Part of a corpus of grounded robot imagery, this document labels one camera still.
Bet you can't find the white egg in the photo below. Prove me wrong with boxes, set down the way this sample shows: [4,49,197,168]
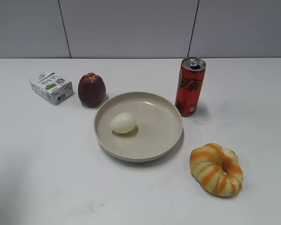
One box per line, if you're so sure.
[111,112,136,134]

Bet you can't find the beige round plate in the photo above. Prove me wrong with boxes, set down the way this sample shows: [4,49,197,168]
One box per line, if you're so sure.
[94,92,183,163]

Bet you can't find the dark red apple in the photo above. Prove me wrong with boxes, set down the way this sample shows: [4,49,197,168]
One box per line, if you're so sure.
[78,73,106,108]

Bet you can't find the red cola can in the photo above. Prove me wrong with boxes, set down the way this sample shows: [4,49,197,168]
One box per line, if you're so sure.
[175,57,206,117]

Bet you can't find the small white milk carton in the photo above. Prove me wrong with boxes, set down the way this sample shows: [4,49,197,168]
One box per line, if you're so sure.
[30,70,74,105]

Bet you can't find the orange striped bread ring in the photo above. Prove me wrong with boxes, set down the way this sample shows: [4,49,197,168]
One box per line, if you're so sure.
[189,142,244,197]

